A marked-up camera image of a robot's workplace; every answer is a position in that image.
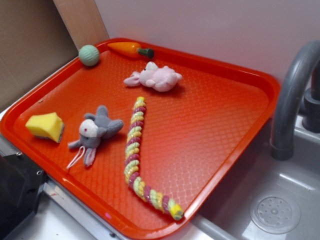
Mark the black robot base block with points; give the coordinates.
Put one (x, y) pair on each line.
(21, 185)

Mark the pink plush bunny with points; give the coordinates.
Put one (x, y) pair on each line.
(160, 79)

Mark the grey plush bunny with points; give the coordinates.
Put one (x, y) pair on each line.
(92, 131)

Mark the orange plastic tray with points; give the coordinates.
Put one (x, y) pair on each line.
(192, 135)

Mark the orange toy carrot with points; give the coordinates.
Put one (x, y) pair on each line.
(131, 49)

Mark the green ribbed ball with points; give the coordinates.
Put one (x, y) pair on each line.
(89, 55)

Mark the yellow sponge wedge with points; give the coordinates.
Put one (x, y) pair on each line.
(46, 126)

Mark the grey toy sink basin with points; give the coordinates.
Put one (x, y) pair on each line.
(262, 198)

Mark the wooden board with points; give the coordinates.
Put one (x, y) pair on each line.
(83, 21)

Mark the brown cardboard panel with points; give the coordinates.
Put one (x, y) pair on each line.
(34, 43)

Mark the grey toy faucet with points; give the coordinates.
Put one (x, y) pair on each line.
(300, 90)

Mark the twisted multicolour rope toy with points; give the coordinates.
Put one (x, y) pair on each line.
(158, 200)

